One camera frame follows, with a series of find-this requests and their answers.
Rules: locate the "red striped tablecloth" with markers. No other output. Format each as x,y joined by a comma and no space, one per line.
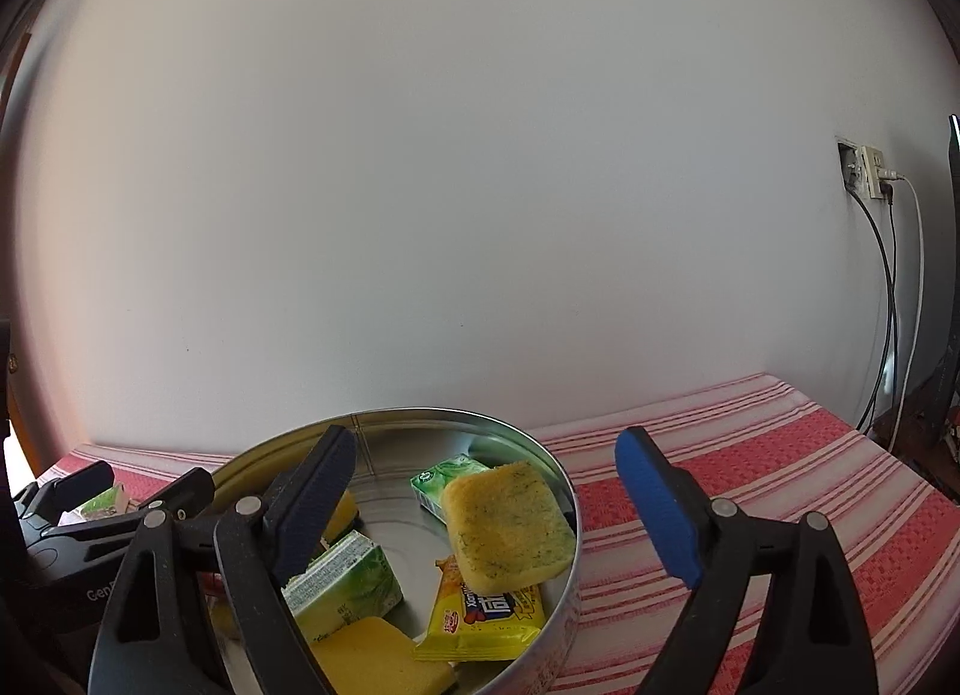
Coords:
750,455

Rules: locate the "speckled yellow sponge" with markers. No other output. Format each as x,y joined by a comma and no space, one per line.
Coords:
225,620
510,526

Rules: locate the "yellow snack packet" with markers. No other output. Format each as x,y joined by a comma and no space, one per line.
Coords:
487,627

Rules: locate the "plain yellow sponge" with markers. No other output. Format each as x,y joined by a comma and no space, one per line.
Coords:
382,657
343,515

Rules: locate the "wall socket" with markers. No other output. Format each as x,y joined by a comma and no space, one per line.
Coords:
870,166

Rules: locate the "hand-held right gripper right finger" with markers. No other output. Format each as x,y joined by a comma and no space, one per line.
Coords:
660,507

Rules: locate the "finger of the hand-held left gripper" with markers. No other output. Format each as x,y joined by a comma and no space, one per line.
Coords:
75,489
191,489

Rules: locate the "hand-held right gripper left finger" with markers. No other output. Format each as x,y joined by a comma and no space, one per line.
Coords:
315,507

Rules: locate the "round metal tin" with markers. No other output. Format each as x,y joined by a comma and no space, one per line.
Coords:
394,522

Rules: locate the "green tissue packet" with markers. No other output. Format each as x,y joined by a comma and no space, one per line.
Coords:
352,582
442,477

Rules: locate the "small green packet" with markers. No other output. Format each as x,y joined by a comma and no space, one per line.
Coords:
101,504

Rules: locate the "red snack packet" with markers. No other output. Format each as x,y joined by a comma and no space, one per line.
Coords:
213,582

